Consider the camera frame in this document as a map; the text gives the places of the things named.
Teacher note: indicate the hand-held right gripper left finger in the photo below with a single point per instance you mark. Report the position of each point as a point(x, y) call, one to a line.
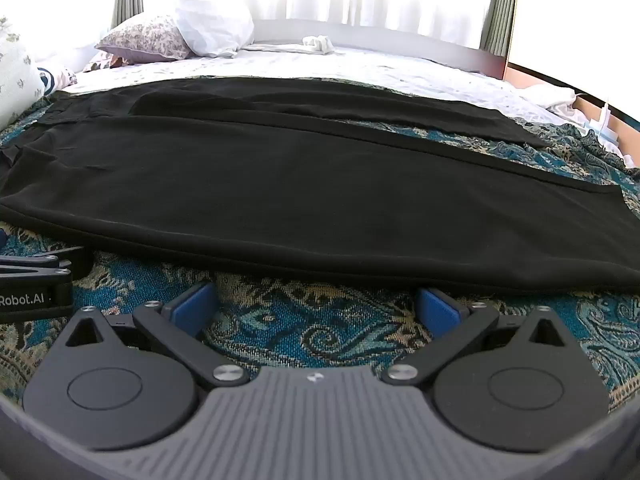
point(192, 306)

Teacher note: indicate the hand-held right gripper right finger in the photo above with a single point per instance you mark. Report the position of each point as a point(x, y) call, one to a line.
point(438, 307)

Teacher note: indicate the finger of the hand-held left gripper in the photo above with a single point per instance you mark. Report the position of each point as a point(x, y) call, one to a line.
point(47, 265)

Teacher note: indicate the black pants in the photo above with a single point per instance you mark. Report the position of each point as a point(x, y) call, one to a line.
point(300, 195)

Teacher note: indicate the teal patterned blanket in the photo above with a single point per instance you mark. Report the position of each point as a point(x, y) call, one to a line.
point(320, 327)

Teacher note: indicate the small patterned cloth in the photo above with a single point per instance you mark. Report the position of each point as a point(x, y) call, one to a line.
point(57, 77)

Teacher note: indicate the pale floral duvet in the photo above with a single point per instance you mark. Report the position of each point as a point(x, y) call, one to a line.
point(15, 75)

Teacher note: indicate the small dotted pillow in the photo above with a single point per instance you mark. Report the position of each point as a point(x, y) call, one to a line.
point(102, 63)

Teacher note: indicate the crumpled white cloth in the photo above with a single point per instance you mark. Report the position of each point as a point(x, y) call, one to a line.
point(552, 97)

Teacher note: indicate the light blue cloth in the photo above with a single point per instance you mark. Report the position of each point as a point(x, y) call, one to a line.
point(607, 132)

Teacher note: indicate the brown wooden panel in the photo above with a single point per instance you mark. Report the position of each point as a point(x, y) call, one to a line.
point(525, 77)

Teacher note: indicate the floral pillow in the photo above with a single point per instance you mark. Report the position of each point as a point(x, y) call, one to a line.
point(145, 37)

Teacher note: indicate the white bed sheet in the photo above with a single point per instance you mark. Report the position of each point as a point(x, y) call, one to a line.
point(360, 67)

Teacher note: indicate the grey curved bed board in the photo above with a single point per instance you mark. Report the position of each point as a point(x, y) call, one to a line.
point(440, 50)

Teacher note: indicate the white pillow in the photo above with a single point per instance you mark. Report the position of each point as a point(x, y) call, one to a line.
point(212, 25)

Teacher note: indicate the small white cloth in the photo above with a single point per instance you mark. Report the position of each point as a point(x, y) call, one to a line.
point(316, 43)

